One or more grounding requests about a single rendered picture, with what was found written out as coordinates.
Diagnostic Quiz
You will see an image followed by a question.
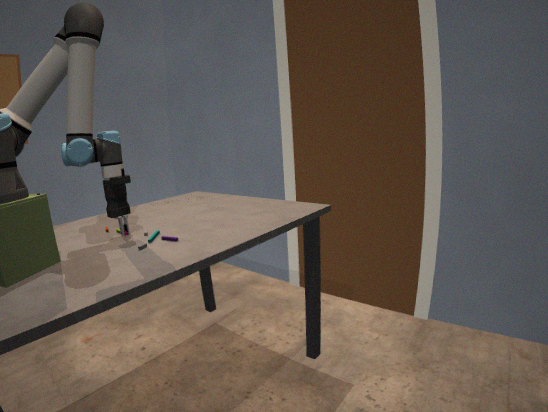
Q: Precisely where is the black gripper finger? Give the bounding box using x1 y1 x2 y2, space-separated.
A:
121 215 130 234
115 216 125 236

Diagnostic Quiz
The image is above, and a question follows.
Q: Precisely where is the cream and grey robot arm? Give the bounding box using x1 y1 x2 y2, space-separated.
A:
0 2 123 204

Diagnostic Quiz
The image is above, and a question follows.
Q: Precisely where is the turquoise rod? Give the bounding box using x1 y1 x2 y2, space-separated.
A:
148 230 160 243

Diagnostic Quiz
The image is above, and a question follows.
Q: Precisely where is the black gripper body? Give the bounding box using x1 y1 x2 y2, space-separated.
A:
101 164 131 218

